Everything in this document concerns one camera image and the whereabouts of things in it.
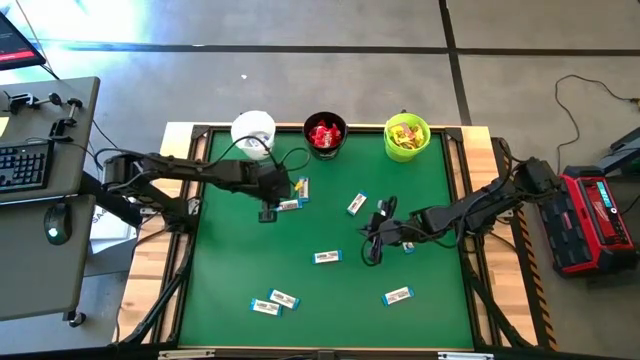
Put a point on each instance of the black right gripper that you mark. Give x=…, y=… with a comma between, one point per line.
x=384, y=229

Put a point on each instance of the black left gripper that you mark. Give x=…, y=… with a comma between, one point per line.
x=275, y=182

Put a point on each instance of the white blue Hershey's bar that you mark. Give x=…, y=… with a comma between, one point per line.
x=304, y=192
x=290, y=205
x=408, y=247
x=327, y=257
x=397, y=295
x=265, y=307
x=283, y=299
x=357, y=203
x=257, y=143

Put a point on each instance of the red Skittles candy packet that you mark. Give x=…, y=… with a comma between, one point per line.
x=331, y=134
x=315, y=134

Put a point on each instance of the yellow Sour Patch candy packet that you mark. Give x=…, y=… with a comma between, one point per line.
x=407, y=131
x=396, y=140
x=417, y=141

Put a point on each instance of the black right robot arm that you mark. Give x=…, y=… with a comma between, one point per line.
x=475, y=207

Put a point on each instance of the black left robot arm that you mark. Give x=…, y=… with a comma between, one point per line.
x=200, y=172

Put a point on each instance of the black monster face bucket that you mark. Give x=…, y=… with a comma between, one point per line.
x=306, y=150

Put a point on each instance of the white jack-o-lantern bucket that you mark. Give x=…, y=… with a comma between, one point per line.
x=250, y=122

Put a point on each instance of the lime green plastic bucket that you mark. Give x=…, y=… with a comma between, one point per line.
x=406, y=156

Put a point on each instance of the white printed sheet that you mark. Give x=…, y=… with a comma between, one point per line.
x=107, y=225

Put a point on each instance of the red black tool case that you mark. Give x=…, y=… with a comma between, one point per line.
x=590, y=222

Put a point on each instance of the black desk clamp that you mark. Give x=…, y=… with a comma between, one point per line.
x=65, y=117
x=22, y=102

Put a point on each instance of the black computer mouse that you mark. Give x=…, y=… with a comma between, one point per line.
x=57, y=223

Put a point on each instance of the grey desk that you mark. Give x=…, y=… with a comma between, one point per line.
x=45, y=260

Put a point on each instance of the black keyboard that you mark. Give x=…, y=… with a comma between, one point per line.
x=25, y=165

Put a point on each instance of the black equipment case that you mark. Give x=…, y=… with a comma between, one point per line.
x=625, y=155

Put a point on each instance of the dark display screen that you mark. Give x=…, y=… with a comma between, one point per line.
x=17, y=42

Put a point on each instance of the black aluminium table frame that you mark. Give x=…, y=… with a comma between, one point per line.
x=199, y=132

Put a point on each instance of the silver metal bracket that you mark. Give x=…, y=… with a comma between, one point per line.
x=465, y=356
x=186, y=354

